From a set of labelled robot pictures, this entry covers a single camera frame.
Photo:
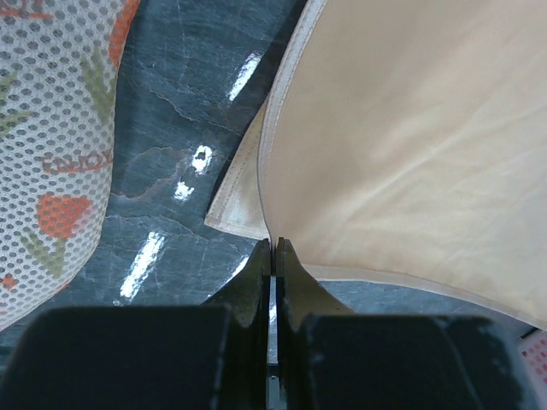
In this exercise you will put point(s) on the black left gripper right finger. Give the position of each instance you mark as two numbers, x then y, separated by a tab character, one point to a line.
333	358

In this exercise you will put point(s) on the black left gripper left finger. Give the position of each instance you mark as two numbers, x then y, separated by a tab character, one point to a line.
208	356

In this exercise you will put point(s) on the peach cloth napkin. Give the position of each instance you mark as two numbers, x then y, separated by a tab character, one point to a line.
404	142

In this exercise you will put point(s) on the white perforated plastic basket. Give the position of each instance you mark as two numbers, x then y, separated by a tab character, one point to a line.
532	350

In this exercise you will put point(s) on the floral oven mitt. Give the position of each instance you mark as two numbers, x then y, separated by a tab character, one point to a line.
59	68

